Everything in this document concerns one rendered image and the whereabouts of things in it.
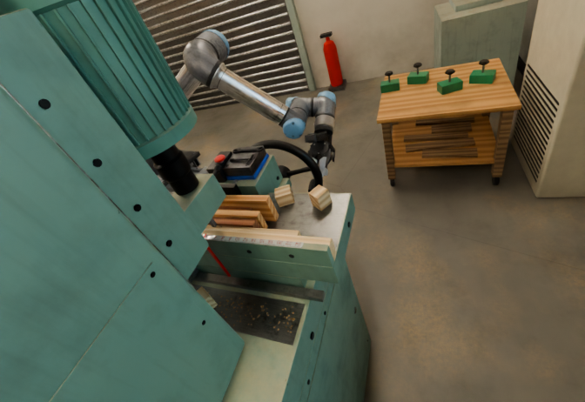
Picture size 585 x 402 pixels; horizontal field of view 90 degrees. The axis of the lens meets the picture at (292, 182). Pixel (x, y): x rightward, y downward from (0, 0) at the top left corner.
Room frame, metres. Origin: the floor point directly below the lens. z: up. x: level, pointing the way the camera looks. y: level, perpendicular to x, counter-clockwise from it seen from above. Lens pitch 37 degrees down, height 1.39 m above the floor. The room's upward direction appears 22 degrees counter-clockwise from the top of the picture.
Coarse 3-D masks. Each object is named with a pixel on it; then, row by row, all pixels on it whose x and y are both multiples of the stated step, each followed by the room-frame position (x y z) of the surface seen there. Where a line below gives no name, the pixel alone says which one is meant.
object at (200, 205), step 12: (204, 180) 0.54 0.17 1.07; (216, 180) 0.55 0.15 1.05; (192, 192) 0.51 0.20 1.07; (204, 192) 0.51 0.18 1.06; (216, 192) 0.53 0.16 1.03; (180, 204) 0.48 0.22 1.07; (192, 204) 0.48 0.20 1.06; (204, 204) 0.50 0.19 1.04; (216, 204) 0.52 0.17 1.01; (192, 216) 0.46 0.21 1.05; (204, 216) 0.48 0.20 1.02; (204, 228) 0.47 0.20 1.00
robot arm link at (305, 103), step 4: (288, 100) 1.08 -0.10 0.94; (292, 100) 1.08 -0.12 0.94; (296, 100) 1.07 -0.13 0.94; (300, 100) 1.06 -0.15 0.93; (304, 100) 1.06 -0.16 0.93; (308, 100) 1.05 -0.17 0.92; (312, 100) 1.05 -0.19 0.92; (288, 104) 1.07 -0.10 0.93; (292, 104) 1.05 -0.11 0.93; (296, 104) 1.03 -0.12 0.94; (300, 104) 1.03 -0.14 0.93; (304, 104) 1.03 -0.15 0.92; (308, 104) 1.04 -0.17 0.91; (312, 104) 1.04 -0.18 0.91; (304, 108) 1.01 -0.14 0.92; (308, 108) 1.04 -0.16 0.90; (312, 108) 1.03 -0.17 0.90; (308, 112) 1.03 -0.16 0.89; (312, 112) 1.03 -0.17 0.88; (308, 116) 1.04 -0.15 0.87; (312, 116) 1.04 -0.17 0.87
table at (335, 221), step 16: (288, 208) 0.55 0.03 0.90; (304, 208) 0.53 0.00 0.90; (336, 208) 0.49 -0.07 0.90; (352, 208) 0.50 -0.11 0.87; (272, 224) 0.51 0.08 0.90; (288, 224) 0.49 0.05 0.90; (304, 224) 0.47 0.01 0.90; (320, 224) 0.46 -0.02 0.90; (336, 224) 0.44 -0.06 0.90; (336, 240) 0.40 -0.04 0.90; (208, 256) 0.51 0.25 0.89; (224, 256) 0.48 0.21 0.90; (336, 256) 0.36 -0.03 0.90; (272, 272) 0.42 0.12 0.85; (288, 272) 0.40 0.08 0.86; (304, 272) 0.38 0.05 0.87; (320, 272) 0.36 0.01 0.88; (336, 272) 0.34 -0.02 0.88
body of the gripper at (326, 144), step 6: (318, 126) 0.96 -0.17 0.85; (324, 126) 0.95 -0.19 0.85; (318, 132) 0.97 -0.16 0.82; (324, 132) 0.95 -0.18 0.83; (330, 132) 0.95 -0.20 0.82; (330, 138) 0.96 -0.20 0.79; (312, 144) 0.92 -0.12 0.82; (318, 144) 0.91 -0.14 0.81; (324, 144) 0.89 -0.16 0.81; (330, 144) 0.90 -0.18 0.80; (312, 150) 0.90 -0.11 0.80; (318, 150) 0.89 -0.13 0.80; (324, 150) 0.88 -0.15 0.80; (318, 156) 0.89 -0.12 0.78
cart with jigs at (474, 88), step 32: (416, 64) 1.60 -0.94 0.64; (480, 64) 1.53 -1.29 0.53; (384, 96) 1.60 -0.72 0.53; (416, 96) 1.46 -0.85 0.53; (448, 96) 1.33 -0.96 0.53; (480, 96) 1.23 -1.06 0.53; (512, 96) 1.13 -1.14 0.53; (384, 128) 1.37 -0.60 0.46; (416, 128) 1.64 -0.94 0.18; (448, 128) 1.49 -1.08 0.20; (480, 128) 1.39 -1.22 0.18; (416, 160) 1.33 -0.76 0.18; (448, 160) 1.23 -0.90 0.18; (480, 160) 1.14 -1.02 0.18
